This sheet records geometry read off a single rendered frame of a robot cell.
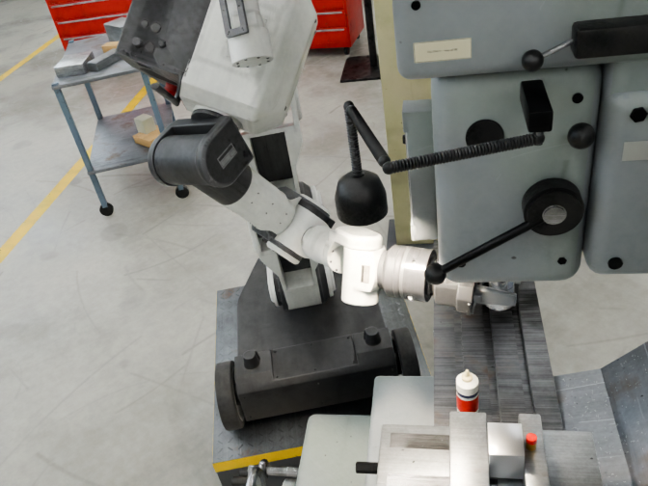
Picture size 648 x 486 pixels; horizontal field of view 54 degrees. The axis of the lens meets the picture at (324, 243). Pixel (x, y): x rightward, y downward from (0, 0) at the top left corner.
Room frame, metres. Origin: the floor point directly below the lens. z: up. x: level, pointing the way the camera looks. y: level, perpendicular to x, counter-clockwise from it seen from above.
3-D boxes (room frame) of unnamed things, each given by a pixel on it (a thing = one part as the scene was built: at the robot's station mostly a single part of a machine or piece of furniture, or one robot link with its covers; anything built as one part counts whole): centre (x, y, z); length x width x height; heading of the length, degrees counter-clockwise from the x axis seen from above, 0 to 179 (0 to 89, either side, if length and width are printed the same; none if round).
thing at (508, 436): (0.60, -0.22, 1.03); 0.06 x 0.05 x 0.06; 165
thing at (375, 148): (0.65, -0.07, 1.58); 0.17 x 0.01 x 0.01; 6
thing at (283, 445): (1.54, 0.09, 0.20); 0.78 x 0.68 x 0.40; 1
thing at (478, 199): (0.75, -0.27, 1.47); 0.21 x 0.19 x 0.32; 166
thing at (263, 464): (1.01, 0.22, 0.50); 0.22 x 0.06 x 0.06; 76
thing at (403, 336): (1.30, -0.18, 0.50); 0.20 x 0.05 x 0.20; 1
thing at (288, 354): (1.54, 0.09, 0.59); 0.64 x 0.52 x 0.33; 1
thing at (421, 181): (0.78, -0.15, 1.45); 0.04 x 0.04 x 0.21; 76
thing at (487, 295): (0.72, -0.25, 1.23); 0.06 x 0.02 x 0.03; 62
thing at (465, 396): (0.77, -0.21, 0.97); 0.04 x 0.04 x 0.11
